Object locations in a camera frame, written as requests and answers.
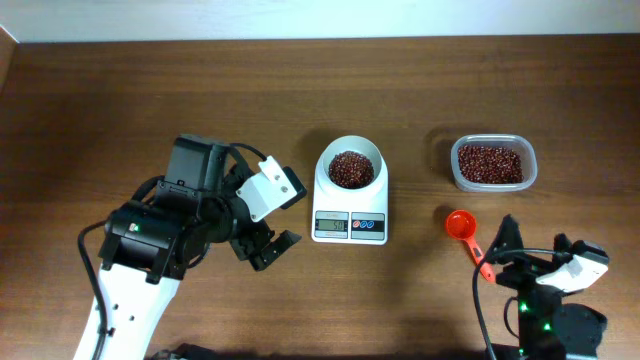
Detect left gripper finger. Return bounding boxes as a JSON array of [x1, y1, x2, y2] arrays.
[[248, 234, 275, 265], [259, 230, 301, 271]]

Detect orange measuring scoop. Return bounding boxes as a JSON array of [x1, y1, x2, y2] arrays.
[[444, 209, 496, 283]]

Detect red adzuki beans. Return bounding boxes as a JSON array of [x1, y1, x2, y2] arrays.
[[457, 145, 524, 185]]

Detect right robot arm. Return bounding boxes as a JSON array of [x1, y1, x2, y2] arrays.
[[484, 215, 610, 359]]

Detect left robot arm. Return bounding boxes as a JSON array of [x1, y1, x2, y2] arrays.
[[75, 135, 307, 359]]

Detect white digital kitchen scale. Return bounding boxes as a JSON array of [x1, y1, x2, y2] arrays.
[[311, 151, 390, 245]]

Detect clear plastic bean container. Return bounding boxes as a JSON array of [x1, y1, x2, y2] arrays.
[[451, 134, 538, 192]]

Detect red beans in bowl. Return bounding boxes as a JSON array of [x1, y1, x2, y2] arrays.
[[329, 151, 374, 189]]

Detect white round bowl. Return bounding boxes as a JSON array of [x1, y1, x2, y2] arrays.
[[318, 135, 388, 193]]

